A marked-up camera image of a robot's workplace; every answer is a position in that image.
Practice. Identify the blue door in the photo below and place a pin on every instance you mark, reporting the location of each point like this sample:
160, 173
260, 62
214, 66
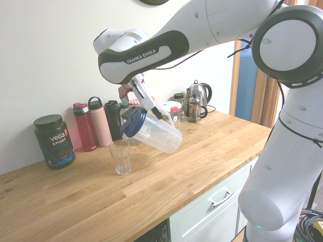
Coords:
248, 75

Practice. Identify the red water bottle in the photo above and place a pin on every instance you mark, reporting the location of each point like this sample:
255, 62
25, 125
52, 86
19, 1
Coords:
85, 131

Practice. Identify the clear glass mug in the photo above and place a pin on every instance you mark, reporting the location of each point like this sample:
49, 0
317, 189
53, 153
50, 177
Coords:
182, 111

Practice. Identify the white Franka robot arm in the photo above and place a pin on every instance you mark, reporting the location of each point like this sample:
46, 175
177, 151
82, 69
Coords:
277, 176

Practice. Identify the black round wall object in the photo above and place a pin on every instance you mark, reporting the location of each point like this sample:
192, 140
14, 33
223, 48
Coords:
154, 2

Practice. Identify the glass jar gingham lid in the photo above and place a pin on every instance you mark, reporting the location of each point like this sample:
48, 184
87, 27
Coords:
133, 102

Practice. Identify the clear drinking glass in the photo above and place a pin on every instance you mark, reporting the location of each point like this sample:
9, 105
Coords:
121, 156

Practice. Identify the glass french press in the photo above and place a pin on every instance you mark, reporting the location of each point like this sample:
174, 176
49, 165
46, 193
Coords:
195, 111

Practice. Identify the black stand pole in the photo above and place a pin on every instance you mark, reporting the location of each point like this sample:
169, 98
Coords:
313, 194

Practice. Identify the pink water bottle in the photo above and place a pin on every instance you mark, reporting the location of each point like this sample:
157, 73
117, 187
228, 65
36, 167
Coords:
101, 126

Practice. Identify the jar with black lid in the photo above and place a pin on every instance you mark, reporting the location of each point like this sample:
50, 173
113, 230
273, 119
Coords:
178, 96

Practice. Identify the jar with green lid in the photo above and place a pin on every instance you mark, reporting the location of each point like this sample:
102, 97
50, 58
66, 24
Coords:
123, 107

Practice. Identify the white-lidded container red latch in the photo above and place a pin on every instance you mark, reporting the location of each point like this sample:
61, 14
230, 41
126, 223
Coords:
171, 104

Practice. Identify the black dishwasher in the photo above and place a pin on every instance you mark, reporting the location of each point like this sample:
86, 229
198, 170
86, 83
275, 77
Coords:
156, 234

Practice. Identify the dark green shaker bottle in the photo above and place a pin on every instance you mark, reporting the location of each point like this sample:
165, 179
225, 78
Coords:
113, 121

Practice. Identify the black Vega protein tub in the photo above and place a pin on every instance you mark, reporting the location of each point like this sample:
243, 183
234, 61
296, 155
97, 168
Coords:
54, 143

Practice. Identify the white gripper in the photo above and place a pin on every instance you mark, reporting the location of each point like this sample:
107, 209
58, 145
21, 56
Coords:
145, 99

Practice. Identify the white cabinet drawer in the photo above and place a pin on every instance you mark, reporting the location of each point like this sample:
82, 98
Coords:
202, 221

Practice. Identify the wooden door frame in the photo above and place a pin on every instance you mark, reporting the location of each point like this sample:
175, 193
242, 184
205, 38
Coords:
262, 100

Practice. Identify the steel electric kettle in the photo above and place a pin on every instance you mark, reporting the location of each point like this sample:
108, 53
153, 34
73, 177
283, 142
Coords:
202, 90

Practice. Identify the clear pitcher blue lid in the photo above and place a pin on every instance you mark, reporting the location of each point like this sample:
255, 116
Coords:
161, 136

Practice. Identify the clear container black lid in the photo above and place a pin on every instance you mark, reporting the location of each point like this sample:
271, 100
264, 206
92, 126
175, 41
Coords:
125, 115

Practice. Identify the yellow power box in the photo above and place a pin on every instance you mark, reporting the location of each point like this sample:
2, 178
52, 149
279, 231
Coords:
318, 229

